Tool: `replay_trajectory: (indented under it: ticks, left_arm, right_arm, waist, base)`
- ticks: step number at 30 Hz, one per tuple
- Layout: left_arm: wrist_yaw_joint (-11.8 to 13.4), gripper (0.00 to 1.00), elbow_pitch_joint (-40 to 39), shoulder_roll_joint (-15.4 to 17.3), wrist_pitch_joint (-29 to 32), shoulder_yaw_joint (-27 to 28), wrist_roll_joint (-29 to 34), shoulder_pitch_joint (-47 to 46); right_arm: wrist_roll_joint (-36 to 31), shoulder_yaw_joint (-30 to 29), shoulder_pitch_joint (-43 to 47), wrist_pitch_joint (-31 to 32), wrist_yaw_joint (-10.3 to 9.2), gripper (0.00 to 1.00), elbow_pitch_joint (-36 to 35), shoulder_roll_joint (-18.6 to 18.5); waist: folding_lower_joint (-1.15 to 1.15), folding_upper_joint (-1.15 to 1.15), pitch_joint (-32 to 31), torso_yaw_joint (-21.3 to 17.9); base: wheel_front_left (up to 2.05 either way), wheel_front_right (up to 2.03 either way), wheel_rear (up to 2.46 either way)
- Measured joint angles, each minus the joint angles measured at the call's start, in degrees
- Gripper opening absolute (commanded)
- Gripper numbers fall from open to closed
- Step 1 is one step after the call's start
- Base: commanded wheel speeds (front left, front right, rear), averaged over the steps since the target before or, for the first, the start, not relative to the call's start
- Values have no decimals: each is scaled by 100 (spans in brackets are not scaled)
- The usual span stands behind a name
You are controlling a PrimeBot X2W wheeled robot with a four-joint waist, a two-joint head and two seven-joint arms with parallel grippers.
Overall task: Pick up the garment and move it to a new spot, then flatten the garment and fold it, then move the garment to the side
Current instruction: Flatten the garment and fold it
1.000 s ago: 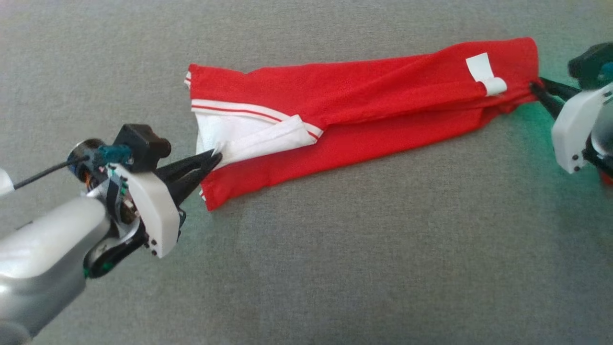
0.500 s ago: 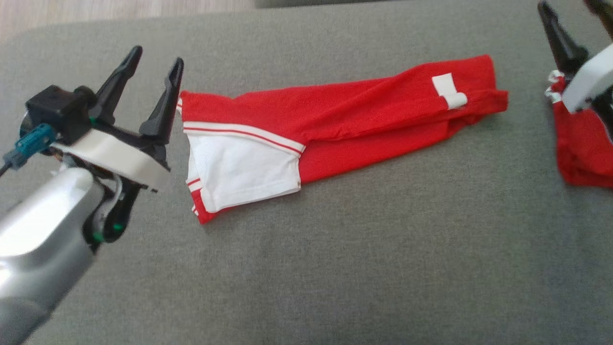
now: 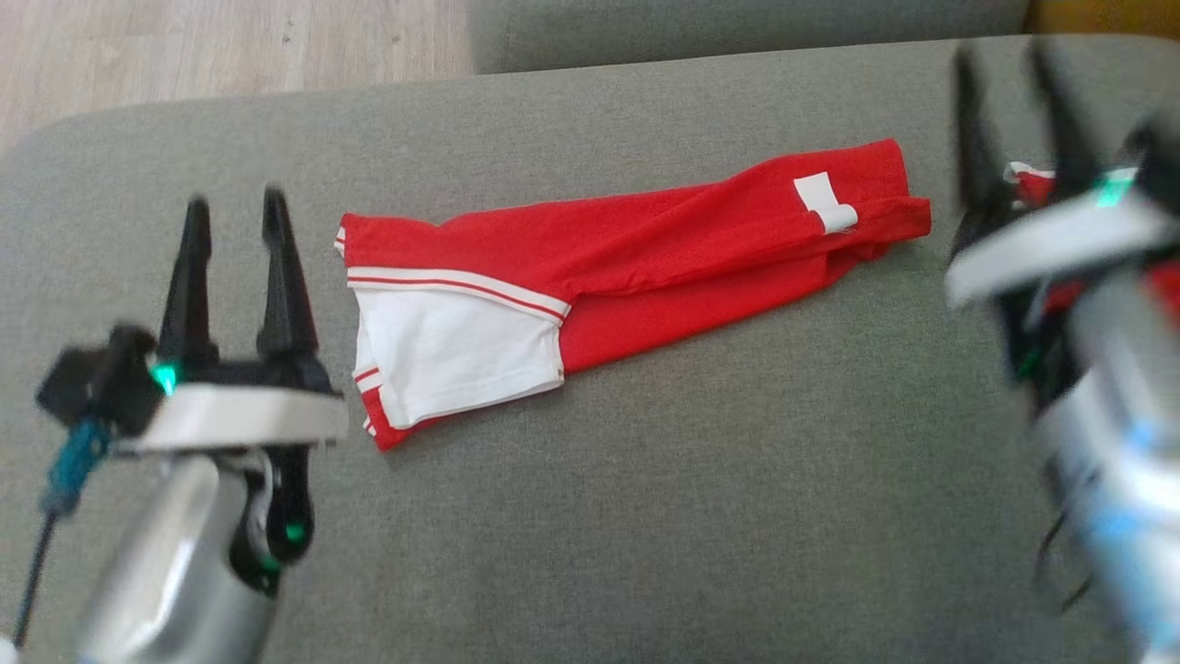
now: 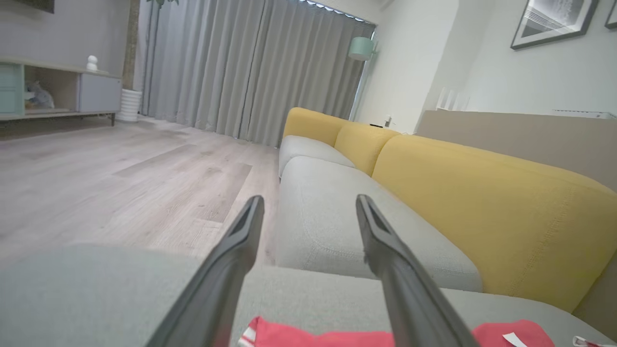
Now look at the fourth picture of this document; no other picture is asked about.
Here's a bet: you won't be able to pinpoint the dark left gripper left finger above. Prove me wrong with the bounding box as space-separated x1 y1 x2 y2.
147 195 265 347

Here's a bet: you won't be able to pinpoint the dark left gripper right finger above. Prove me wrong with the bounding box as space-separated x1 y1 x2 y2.
355 194 478 347

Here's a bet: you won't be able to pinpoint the red number 23 jersey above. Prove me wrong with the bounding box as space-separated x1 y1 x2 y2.
238 315 556 347

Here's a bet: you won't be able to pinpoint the red white-striped shorts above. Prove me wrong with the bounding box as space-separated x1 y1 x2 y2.
573 334 609 347

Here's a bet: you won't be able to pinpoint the grey sofa back cushion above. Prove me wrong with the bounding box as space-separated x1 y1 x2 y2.
274 156 483 293

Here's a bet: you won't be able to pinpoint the large grey sofa seat cushion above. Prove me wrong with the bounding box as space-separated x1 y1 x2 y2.
0 243 617 347

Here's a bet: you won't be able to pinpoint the wide yellow sofa backrest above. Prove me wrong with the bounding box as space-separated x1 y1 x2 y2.
371 134 617 315

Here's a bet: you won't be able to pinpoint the narrow yellow sofa backrest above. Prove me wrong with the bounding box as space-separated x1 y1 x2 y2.
334 121 402 177

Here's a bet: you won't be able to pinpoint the small grey sofa seat cushion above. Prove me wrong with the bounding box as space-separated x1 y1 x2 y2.
278 134 356 180

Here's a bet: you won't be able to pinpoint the rounded yellow sofa backrest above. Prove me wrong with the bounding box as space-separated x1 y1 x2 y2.
282 107 349 148

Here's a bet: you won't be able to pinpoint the taupe low partition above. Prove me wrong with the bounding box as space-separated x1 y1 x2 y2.
416 109 617 193

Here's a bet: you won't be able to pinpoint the white ribbed plant pot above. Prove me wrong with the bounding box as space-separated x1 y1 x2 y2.
117 89 143 123

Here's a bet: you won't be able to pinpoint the white items on partition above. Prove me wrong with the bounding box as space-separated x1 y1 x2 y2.
436 86 471 112

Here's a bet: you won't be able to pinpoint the grey pleated curtain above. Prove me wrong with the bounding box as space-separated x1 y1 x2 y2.
139 0 377 148

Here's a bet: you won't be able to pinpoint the low grey mint tv cabinet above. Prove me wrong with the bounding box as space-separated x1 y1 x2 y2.
0 57 123 127

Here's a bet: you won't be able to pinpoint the mint shade floor lamp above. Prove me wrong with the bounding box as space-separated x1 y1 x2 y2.
347 29 380 122

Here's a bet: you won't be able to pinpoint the brown plant trunk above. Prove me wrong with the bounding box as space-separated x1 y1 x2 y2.
121 0 141 90

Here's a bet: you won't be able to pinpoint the grey toy in cabinet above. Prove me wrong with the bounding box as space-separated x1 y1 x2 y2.
24 80 55 109

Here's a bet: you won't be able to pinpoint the large black framed picture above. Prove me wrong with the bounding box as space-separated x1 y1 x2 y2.
510 0 600 51

